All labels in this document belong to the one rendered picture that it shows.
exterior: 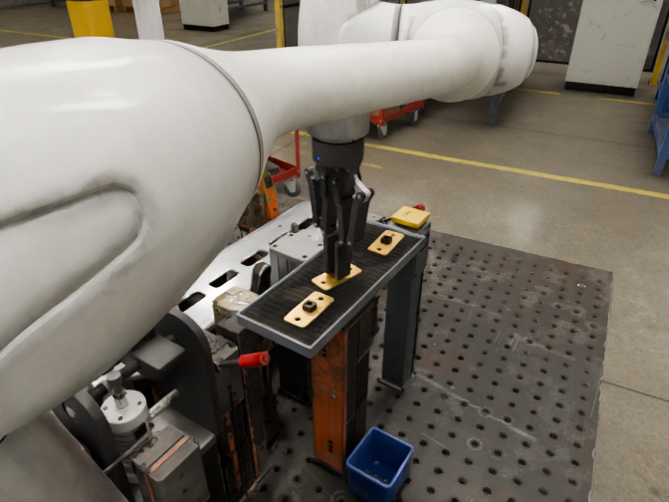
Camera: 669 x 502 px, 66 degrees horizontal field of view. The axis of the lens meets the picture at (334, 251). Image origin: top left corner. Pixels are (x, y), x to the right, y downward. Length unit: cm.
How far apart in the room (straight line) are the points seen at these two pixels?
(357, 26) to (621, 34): 661
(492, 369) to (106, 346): 129
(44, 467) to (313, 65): 31
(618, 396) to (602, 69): 527
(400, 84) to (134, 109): 32
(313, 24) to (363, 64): 25
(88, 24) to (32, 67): 799
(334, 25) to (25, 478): 54
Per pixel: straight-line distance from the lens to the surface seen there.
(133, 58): 21
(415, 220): 104
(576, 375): 147
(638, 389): 261
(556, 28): 806
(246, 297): 96
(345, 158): 73
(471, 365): 141
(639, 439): 240
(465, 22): 63
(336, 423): 104
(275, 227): 135
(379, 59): 45
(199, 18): 1153
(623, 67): 726
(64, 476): 37
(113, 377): 74
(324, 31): 67
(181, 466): 74
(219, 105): 22
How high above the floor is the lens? 165
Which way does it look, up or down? 31 degrees down
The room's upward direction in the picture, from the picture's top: straight up
